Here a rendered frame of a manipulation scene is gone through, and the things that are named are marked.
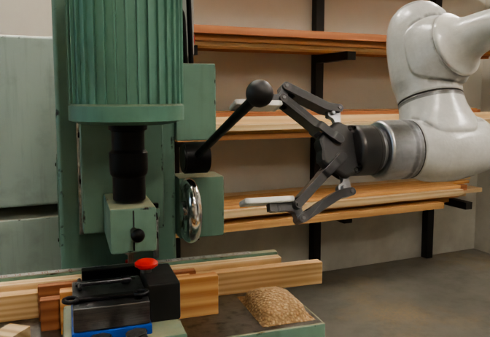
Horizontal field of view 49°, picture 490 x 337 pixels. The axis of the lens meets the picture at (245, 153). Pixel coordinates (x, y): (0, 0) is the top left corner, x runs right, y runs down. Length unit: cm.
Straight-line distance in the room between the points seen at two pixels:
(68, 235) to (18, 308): 21
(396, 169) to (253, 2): 278
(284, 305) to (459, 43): 47
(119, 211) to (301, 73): 288
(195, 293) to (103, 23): 42
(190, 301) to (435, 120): 46
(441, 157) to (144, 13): 47
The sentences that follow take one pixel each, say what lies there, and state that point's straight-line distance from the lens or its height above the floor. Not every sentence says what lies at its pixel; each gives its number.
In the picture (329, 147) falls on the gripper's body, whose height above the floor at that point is 116.
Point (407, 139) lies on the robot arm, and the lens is 80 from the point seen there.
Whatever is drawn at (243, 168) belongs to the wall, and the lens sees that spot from 345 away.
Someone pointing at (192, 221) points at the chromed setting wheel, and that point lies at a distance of 97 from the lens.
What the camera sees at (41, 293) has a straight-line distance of 88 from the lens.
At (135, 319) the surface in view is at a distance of 66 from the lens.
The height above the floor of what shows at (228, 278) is 93.
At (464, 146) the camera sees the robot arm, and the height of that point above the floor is 116.
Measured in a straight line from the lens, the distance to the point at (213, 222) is 107.
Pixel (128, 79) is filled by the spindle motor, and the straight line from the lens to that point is 78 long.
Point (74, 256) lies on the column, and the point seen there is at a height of 94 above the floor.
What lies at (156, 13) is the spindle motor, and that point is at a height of 135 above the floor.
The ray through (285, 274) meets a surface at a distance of 97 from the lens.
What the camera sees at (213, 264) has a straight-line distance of 94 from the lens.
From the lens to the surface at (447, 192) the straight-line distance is 378.
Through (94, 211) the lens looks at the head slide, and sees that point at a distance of 96.
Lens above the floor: 124
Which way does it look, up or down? 6 degrees down
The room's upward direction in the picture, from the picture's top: straight up
